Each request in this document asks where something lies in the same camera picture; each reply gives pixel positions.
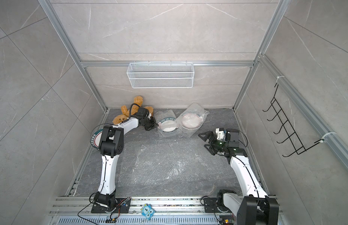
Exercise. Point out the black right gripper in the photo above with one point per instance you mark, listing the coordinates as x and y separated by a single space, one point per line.
212 143

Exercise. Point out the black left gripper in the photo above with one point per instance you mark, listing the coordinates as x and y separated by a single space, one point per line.
155 124

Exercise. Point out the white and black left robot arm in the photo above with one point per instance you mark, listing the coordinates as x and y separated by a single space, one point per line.
109 141

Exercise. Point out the black wire hook rack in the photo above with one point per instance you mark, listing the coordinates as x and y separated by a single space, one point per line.
287 128

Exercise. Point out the large bubble wrap sheet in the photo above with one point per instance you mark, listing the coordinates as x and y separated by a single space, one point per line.
156 161

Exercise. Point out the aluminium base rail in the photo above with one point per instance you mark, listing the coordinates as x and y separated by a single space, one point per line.
169 210

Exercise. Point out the bubble plate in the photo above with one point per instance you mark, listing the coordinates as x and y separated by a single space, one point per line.
167 124
95 139
191 120

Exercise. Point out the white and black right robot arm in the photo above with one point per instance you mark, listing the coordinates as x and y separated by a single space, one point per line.
255 207

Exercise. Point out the white wire mesh basket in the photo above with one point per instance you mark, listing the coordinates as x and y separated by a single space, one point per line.
152 75

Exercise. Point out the brown teddy bear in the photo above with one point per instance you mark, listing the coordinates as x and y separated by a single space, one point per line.
126 119

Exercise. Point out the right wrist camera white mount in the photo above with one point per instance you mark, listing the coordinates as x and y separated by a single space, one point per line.
221 133

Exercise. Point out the blue cartoon toy figure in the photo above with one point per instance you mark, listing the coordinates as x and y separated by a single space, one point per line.
147 211

